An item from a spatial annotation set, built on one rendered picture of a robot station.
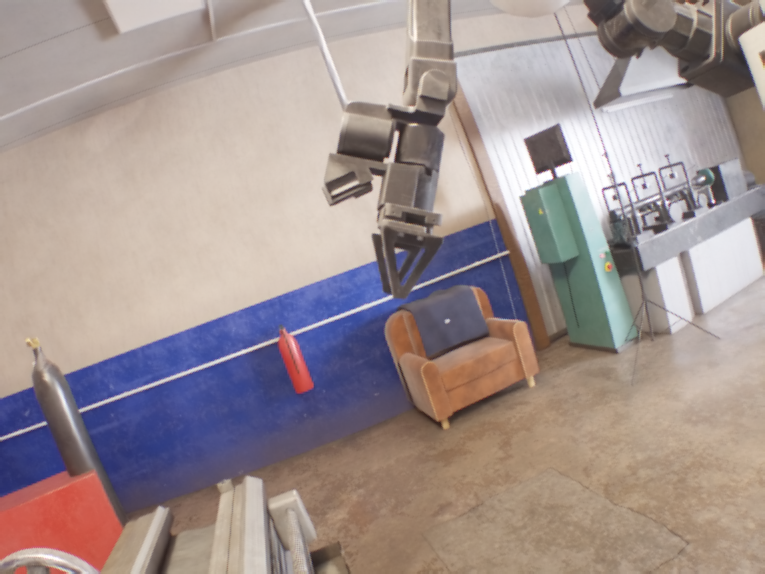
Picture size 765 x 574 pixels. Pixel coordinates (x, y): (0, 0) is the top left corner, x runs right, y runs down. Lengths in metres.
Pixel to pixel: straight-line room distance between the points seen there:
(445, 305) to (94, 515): 2.90
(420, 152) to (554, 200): 3.53
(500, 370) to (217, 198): 2.68
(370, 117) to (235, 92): 3.93
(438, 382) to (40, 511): 2.76
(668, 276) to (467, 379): 1.88
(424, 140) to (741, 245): 4.70
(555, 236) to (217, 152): 2.88
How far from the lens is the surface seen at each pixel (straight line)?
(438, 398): 3.66
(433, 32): 0.64
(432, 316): 3.87
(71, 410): 3.17
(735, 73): 0.86
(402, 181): 0.57
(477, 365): 3.75
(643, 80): 4.64
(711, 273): 4.75
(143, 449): 4.48
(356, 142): 0.58
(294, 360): 3.98
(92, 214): 4.44
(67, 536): 3.22
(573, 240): 4.14
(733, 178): 5.37
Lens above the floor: 1.43
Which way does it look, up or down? 3 degrees down
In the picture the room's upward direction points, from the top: 20 degrees counter-clockwise
